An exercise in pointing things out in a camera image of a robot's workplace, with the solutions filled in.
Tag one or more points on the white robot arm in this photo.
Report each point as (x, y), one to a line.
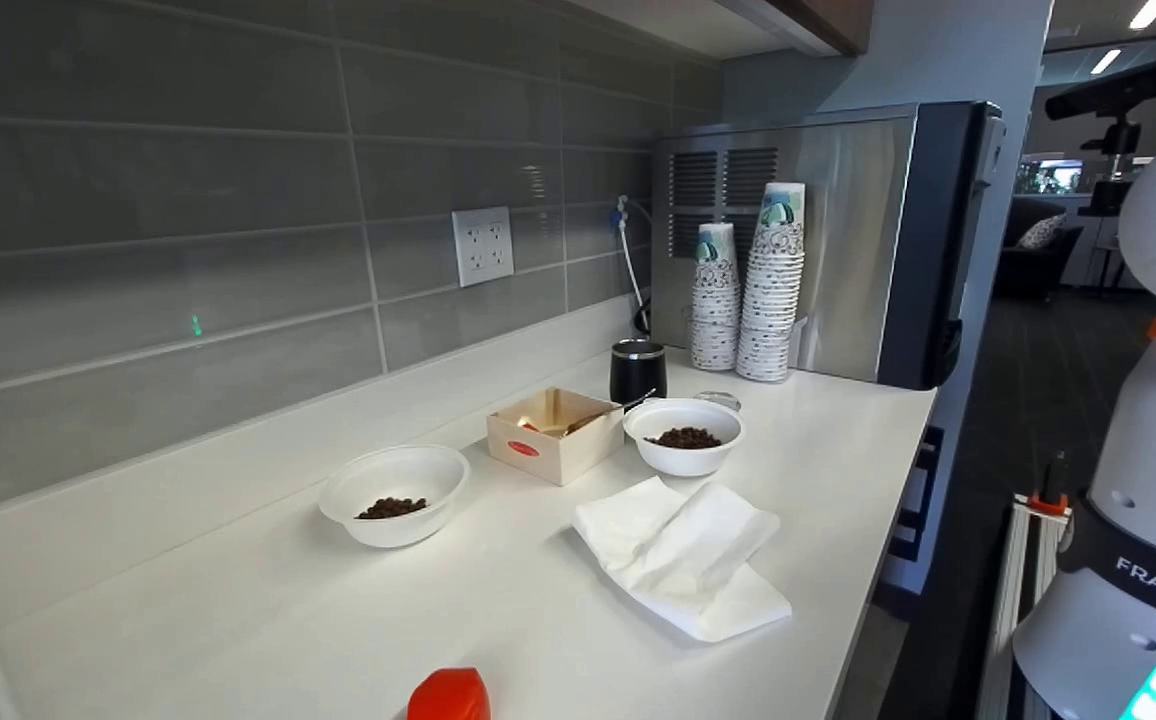
(1090, 644)

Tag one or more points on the white bowl with brown food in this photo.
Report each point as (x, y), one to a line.
(680, 439)

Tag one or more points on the stainless steel refrigerator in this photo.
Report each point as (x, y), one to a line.
(891, 217)

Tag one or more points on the black metal cup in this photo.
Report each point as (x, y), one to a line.
(638, 370)

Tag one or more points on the white folded napkin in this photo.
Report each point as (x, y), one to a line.
(687, 556)

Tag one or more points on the small wooden box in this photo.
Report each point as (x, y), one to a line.
(554, 432)

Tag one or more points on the red tomato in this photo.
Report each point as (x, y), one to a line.
(451, 693)

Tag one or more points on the tall patterned paper cup stack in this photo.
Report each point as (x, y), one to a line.
(772, 287)

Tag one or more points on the short patterned paper cup stack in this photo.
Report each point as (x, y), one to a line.
(714, 297)

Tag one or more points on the small white bowl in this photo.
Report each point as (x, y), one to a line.
(395, 496)

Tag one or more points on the white wall outlet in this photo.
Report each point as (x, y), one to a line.
(483, 246)

